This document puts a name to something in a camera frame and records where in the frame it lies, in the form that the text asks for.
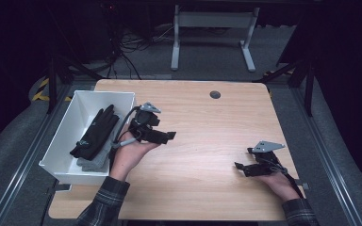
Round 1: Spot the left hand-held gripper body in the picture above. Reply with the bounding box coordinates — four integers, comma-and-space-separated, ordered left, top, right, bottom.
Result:
127, 101, 163, 145

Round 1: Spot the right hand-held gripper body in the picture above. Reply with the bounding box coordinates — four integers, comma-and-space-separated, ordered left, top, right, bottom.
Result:
246, 140, 287, 177

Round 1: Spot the black glove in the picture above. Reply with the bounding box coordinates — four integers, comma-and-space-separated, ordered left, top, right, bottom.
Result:
69, 104, 121, 161

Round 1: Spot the grey knit glove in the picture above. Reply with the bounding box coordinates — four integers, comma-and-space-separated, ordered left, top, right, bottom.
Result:
76, 125, 121, 173

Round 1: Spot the white plastic box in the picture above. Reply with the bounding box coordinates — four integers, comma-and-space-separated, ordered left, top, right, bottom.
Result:
39, 89, 137, 186

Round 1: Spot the person's right hand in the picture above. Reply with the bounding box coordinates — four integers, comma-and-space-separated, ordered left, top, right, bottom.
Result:
257, 170, 301, 202

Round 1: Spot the person's left hand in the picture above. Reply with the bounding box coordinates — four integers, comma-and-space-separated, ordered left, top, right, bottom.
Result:
108, 123, 158, 183

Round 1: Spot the black metal stand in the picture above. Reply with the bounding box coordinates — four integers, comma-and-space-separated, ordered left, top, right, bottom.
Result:
253, 57, 316, 118
45, 53, 106, 115

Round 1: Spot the yellow black hazard tape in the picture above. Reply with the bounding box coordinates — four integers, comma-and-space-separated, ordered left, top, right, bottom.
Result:
32, 77, 74, 103

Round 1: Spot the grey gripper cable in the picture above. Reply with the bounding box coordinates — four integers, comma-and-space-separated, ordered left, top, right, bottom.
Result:
107, 105, 142, 168

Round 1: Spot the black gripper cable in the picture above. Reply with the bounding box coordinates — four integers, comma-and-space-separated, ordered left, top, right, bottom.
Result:
263, 156, 305, 200

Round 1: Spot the aluminium floor rail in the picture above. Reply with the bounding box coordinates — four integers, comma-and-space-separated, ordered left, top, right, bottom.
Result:
0, 84, 74, 226
290, 88, 362, 226

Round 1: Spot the bundle of floor cables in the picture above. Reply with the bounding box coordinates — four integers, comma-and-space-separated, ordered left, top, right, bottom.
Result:
105, 6, 177, 80

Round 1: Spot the grey metal desk frame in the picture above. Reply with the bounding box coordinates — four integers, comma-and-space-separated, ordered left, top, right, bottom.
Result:
170, 4, 261, 73

